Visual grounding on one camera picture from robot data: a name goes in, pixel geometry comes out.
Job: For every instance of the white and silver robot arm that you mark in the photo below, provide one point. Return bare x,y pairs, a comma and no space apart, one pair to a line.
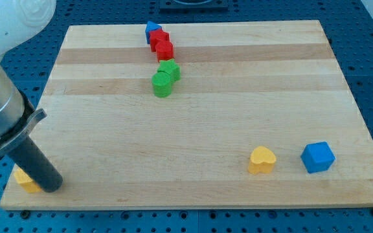
20,20

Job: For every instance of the blue cube block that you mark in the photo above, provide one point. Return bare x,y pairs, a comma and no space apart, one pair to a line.
317,157

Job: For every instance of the green cylinder block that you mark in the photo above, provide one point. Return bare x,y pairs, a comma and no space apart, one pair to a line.
162,84

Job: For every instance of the green star block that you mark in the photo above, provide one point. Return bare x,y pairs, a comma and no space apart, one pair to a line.
170,67

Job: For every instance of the red cylinder-like block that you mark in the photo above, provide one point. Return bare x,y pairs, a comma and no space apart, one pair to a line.
164,50

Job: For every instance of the light wooden board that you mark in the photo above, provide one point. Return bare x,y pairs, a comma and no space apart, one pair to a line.
247,84

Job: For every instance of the red star-like block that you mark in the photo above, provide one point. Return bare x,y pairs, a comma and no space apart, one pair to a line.
156,36

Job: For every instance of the yellow heart block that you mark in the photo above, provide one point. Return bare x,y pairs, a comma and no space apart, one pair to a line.
262,160

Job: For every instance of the blue triangle block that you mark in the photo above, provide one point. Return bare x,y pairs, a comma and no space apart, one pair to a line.
151,26

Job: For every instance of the dark mounting plate at top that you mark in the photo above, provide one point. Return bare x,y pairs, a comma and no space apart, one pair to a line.
193,4

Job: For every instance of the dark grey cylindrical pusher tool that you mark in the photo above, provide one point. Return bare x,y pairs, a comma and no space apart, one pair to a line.
36,165

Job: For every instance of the yellow block at board corner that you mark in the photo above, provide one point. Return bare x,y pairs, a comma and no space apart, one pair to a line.
26,182

